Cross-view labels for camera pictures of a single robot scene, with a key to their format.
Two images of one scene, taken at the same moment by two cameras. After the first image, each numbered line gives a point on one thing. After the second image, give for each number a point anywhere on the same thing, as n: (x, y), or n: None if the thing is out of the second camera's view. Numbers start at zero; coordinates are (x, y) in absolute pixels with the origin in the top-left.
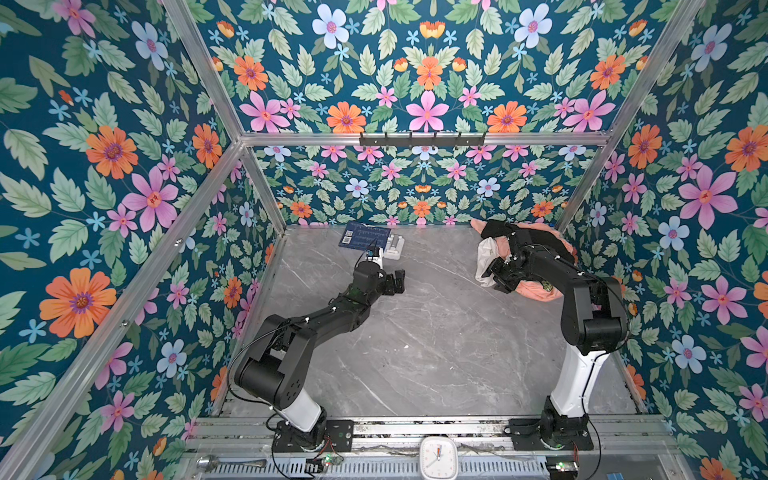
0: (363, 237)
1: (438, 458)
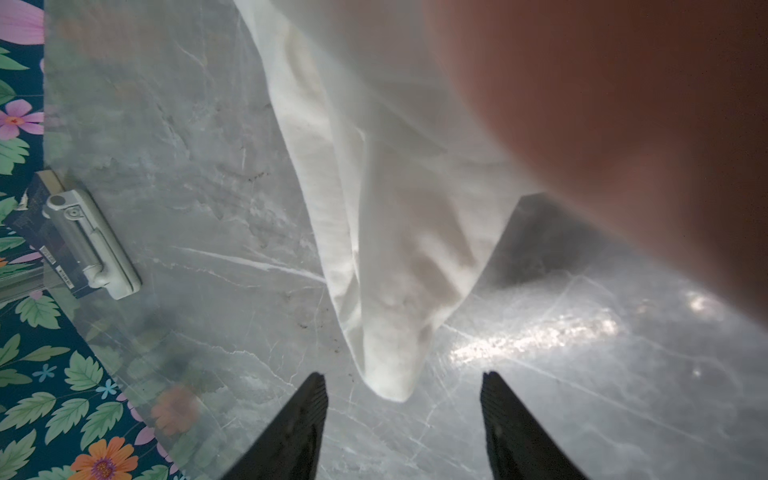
0: (31, 221)
1: None
